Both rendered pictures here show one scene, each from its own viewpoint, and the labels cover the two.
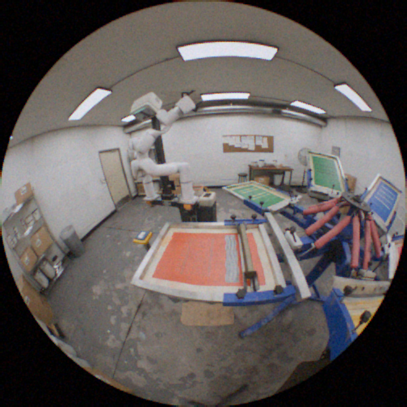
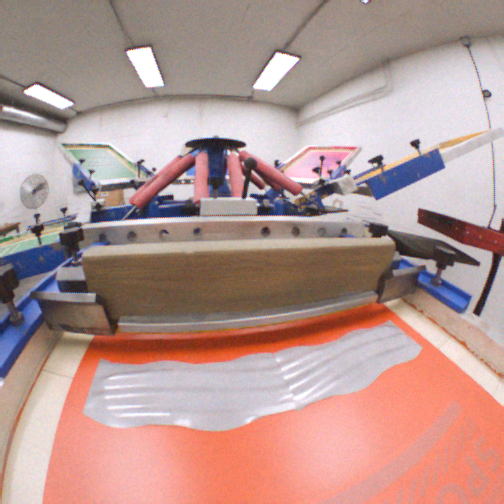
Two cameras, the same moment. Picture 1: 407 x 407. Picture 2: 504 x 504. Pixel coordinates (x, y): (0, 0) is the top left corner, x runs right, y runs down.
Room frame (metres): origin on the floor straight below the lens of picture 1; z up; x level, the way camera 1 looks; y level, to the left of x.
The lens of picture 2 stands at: (0.52, -0.05, 1.11)
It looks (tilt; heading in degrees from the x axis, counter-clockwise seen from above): 19 degrees down; 245
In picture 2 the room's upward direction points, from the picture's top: 3 degrees clockwise
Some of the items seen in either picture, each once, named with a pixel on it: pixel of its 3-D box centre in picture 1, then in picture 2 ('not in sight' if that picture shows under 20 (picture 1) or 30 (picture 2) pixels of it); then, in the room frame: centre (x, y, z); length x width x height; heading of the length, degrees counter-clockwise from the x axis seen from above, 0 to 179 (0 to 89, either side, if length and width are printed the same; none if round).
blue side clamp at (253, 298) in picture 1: (256, 298); (398, 278); (0.15, -0.19, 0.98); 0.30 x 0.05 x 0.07; 80
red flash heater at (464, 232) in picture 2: not in sight; (473, 232); (-0.80, -0.12, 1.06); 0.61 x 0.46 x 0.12; 140
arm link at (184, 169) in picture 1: (183, 172); not in sight; (0.93, 0.13, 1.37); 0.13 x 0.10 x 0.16; 36
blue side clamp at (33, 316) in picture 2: (242, 224); (57, 305); (0.70, -0.29, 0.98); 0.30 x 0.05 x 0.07; 80
